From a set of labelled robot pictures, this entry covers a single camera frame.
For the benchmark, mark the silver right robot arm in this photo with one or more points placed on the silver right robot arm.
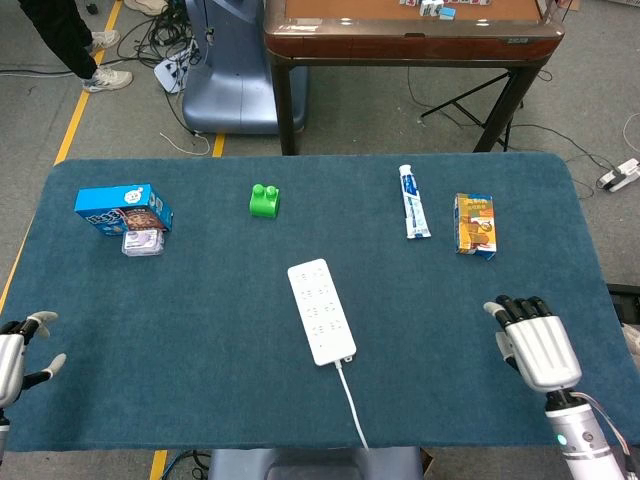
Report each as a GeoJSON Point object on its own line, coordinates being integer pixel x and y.
{"type": "Point", "coordinates": [580, 440]}

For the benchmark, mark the black tripod stand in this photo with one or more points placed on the black tripod stand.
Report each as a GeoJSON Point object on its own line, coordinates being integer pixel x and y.
{"type": "Point", "coordinates": [467, 107]}

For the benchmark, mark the brown mahjong table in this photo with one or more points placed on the brown mahjong table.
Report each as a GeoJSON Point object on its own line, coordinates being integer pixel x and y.
{"type": "Point", "coordinates": [410, 42]}

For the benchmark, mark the standing person in black trousers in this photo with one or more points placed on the standing person in black trousers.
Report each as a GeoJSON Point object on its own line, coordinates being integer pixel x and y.
{"type": "Point", "coordinates": [70, 40]}

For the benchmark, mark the green toy building block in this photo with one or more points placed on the green toy building block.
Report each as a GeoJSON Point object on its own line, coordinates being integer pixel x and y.
{"type": "Point", "coordinates": [264, 204]}

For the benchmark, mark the white floor strip with adapter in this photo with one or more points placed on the white floor strip with adapter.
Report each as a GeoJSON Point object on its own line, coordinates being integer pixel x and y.
{"type": "Point", "coordinates": [620, 175]}

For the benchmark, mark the upright white mahjong tile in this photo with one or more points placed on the upright white mahjong tile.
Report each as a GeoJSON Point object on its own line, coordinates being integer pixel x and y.
{"type": "Point", "coordinates": [431, 8]}

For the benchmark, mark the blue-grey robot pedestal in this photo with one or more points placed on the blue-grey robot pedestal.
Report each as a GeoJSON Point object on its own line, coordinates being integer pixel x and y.
{"type": "Point", "coordinates": [230, 80]}

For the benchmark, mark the blue chocolate cookie box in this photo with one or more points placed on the blue chocolate cookie box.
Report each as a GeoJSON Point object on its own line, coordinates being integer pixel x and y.
{"type": "Point", "coordinates": [120, 205]}

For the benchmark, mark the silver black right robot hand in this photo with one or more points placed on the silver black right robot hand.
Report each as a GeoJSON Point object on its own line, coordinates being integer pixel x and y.
{"type": "Point", "coordinates": [542, 350]}

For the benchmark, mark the white blue toothpaste tube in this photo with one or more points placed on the white blue toothpaste tube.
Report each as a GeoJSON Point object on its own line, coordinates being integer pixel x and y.
{"type": "Point", "coordinates": [414, 205]}

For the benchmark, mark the small clear plastic pack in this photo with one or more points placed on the small clear plastic pack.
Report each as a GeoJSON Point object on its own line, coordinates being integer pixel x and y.
{"type": "Point", "coordinates": [142, 244]}

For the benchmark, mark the black equipment box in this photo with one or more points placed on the black equipment box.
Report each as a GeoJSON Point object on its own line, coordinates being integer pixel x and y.
{"type": "Point", "coordinates": [625, 302]}

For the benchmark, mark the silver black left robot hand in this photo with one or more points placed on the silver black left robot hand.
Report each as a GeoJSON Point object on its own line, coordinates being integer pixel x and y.
{"type": "Point", "coordinates": [10, 360]}

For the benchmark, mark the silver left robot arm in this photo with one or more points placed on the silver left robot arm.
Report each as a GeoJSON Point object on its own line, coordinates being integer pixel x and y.
{"type": "Point", "coordinates": [3, 430]}

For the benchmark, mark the grey robot body base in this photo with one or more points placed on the grey robot body base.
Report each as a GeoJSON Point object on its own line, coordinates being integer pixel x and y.
{"type": "Point", "coordinates": [315, 465]}

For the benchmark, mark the blue table cloth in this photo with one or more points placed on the blue table cloth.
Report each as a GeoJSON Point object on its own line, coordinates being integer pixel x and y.
{"type": "Point", "coordinates": [225, 325]}

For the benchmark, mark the flat blue mahjong tile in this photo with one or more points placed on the flat blue mahjong tile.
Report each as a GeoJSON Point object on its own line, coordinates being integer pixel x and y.
{"type": "Point", "coordinates": [448, 13]}

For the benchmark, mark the white floor power strip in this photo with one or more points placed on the white floor power strip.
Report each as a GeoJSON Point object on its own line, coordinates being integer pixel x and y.
{"type": "Point", "coordinates": [172, 72]}

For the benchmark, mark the orange blue biscuit box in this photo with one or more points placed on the orange blue biscuit box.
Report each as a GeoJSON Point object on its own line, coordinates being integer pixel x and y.
{"type": "Point", "coordinates": [475, 225]}

